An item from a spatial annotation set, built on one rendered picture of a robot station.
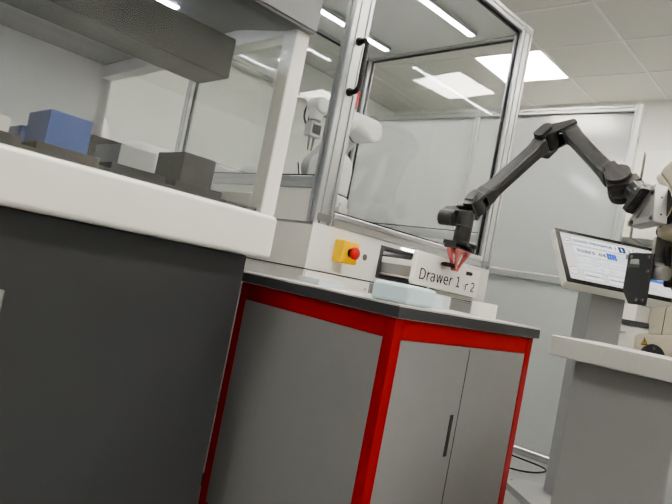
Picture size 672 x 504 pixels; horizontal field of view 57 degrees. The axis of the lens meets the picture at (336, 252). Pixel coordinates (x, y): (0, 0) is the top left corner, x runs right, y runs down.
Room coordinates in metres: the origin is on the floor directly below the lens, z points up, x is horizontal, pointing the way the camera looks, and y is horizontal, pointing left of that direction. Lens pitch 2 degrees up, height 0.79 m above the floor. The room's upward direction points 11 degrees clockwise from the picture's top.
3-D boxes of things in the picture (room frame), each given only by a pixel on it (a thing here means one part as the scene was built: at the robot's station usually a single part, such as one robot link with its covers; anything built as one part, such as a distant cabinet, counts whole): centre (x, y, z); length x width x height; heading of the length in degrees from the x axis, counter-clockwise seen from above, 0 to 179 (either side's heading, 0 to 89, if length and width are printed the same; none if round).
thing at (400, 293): (1.42, -0.17, 0.78); 0.15 x 0.10 x 0.04; 148
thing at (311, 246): (2.60, 0.05, 0.87); 1.02 x 0.95 x 0.14; 134
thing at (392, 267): (2.27, -0.21, 0.86); 0.40 x 0.26 x 0.06; 44
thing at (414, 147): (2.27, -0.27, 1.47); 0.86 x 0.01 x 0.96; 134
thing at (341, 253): (1.98, -0.03, 0.88); 0.07 x 0.05 x 0.07; 134
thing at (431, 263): (2.12, -0.36, 0.87); 0.29 x 0.02 x 0.11; 134
